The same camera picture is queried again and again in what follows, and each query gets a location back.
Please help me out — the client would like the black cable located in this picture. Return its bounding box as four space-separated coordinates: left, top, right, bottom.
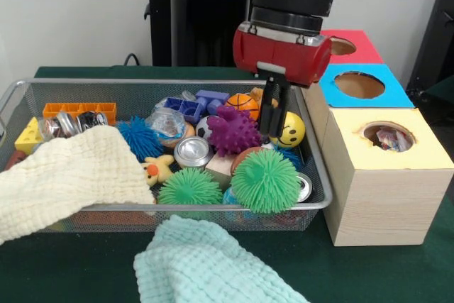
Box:
124 53 143 68

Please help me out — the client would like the orange toy basketball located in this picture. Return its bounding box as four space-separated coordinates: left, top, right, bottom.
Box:
225 94 260 123

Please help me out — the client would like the multicolour patchwork print cloth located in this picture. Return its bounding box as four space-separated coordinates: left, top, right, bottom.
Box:
375 128 412 153

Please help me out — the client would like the green spiky ball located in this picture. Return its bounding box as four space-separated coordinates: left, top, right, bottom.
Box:
230 148 301 214
157 168 223 207

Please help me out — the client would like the shallow wire mesh bin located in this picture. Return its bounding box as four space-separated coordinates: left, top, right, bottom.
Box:
0 78 334 233

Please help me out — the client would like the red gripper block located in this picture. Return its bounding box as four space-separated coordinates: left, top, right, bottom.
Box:
233 23 333 141

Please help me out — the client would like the brown toy football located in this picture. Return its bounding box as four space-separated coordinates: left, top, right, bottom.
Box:
232 147 260 173

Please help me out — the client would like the silver drink can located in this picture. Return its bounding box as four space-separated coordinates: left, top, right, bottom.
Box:
296 174 312 203

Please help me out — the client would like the wooden box with three holes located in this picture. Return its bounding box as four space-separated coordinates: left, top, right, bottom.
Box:
301 30 454 248

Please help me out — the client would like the yellow duck plush toy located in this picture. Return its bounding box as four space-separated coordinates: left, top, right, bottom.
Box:
143 155 175 186

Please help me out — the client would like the cream knitted cloth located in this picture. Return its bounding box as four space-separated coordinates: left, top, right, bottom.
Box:
0 124 157 246

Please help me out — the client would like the purple spiky ball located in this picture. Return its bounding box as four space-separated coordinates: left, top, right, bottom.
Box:
207 106 262 158

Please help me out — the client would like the yellow smiley face ball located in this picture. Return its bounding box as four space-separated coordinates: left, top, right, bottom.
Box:
270 111 306 149

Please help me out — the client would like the blue spiky ball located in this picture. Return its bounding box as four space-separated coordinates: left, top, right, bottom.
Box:
116 117 163 162

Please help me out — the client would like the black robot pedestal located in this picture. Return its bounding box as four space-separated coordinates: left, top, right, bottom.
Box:
137 0 258 68

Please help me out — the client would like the orange plastic tray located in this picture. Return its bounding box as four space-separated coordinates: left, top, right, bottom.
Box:
43 102 118 123

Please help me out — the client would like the yellow cheese wedge toy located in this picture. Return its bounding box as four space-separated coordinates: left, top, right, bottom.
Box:
15 116 43 155

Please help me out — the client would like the mint green knitted cloth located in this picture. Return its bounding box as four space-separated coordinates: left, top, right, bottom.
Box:
135 215 306 303

